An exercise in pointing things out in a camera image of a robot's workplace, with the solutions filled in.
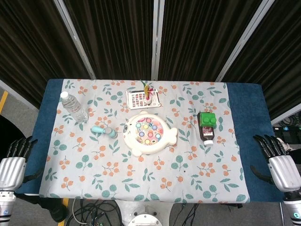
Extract teal grey toy hammer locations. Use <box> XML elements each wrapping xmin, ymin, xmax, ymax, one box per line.
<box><xmin>91</xmin><ymin>125</ymin><xmax>118</xmax><ymax>139</ymax></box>

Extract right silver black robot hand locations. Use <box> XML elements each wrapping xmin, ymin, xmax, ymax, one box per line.
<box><xmin>249</xmin><ymin>134</ymin><xmax>301</xmax><ymax>192</ymax></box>

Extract floral patterned tablecloth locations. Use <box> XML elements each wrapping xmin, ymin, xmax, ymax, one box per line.
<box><xmin>39</xmin><ymin>79</ymin><xmax>250</xmax><ymax>204</ymax></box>

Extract green toy building block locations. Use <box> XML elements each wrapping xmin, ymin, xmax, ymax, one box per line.
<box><xmin>199</xmin><ymin>112</ymin><xmax>217</xmax><ymax>130</ymax></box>

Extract blue table cover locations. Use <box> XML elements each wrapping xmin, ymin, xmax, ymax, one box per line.
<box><xmin>16</xmin><ymin>78</ymin><xmax>284</xmax><ymax>203</ymax></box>

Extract colourful feather shuttlecock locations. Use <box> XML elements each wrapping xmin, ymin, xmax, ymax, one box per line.
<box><xmin>140</xmin><ymin>80</ymin><xmax>156</xmax><ymax>105</ymax></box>

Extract white whack-a-mole game board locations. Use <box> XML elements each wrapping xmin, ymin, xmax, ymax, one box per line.
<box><xmin>122</xmin><ymin>110</ymin><xmax>179</xmax><ymax>157</ymax></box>

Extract brown bottle with white cap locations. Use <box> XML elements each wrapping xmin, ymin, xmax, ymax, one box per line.
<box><xmin>197</xmin><ymin>112</ymin><xmax>217</xmax><ymax>146</ymax></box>

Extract white cable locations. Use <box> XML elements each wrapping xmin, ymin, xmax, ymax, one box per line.
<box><xmin>71</xmin><ymin>199</ymin><xmax>99</xmax><ymax>226</ymax></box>

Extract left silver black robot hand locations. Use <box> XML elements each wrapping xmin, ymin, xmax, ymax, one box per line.
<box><xmin>0</xmin><ymin>136</ymin><xmax>44</xmax><ymax>192</ymax></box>

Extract white card with coloured squares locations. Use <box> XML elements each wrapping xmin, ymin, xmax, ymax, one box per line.
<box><xmin>126</xmin><ymin>89</ymin><xmax>162</xmax><ymax>110</ymax></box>

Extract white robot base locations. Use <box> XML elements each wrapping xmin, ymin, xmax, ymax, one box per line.
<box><xmin>115</xmin><ymin>199</ymin><xmax>176</xmax><ymax>226</ymax></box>

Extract clear plastic water bottle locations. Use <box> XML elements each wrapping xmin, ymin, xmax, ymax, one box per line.
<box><xmin>60</xmin><ymin>91</ymin><xmax>89</xmax><ymax>124</ymax></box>

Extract black cable bundle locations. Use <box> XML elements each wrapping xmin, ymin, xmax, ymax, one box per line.
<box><xmin>67</xmin><ymin>199</ymin><xmax>124</xmax><ymax>226</ymax></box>

